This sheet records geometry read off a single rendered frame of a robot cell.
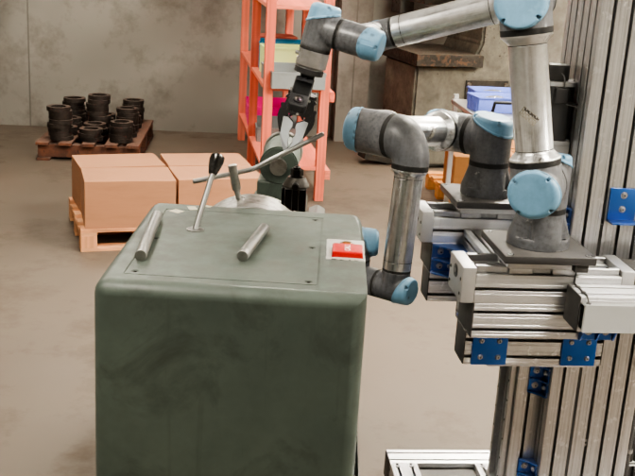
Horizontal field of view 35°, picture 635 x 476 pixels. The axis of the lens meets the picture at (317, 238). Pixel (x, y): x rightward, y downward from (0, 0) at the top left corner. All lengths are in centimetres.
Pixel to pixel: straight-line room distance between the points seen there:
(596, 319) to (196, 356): 102
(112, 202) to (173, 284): 424
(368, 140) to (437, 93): 605
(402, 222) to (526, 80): 53
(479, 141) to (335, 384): 126
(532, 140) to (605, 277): 44
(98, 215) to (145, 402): 421
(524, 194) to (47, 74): 786
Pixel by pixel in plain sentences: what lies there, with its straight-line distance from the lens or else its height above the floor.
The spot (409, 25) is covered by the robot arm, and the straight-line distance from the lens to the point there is 243.
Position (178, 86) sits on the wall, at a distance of 969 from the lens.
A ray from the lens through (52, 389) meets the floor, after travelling 431.
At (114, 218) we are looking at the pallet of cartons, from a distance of 601.
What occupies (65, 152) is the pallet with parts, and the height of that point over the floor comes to 6.
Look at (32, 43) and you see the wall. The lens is 979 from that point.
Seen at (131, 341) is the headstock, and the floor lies 115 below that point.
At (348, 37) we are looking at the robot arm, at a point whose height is 163.
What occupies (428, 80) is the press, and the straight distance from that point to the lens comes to 854.
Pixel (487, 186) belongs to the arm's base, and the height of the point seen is 120.
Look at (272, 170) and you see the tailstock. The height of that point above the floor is 107.
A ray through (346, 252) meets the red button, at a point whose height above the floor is 127.
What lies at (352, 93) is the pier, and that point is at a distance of 956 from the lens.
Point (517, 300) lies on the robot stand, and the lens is 246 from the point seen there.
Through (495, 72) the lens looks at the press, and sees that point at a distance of 880.
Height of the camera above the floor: 184
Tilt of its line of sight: 17 degrees down
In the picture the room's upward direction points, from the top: 3 degrees clockwise
